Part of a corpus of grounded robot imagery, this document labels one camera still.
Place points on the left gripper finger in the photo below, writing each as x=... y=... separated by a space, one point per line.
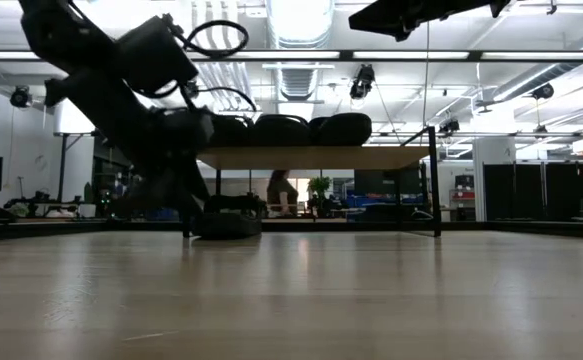
x=197 y=200
x=168 y=190

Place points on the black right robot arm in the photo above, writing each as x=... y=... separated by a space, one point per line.
x=421 y=15

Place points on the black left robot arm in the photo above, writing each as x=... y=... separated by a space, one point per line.
x=71 y=40

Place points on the person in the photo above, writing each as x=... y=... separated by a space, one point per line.
x=281 y=195

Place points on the small background potted plant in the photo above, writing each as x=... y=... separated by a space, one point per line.
x=320 y=185

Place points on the black hanging ceiling device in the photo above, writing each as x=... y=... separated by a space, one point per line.
x=450 y=126
x=21 y=96
x=362 y=82
x=542 y=91

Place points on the blue storage bins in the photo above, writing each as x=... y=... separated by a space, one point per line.
x=371 y=201

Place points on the silver ceiling duct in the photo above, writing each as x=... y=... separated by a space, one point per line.
x=301 y=22

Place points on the black partition wall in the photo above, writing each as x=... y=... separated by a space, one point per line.
x=521 y=192

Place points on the black aluminium rig frame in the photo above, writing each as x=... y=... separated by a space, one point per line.
x=521 y=229

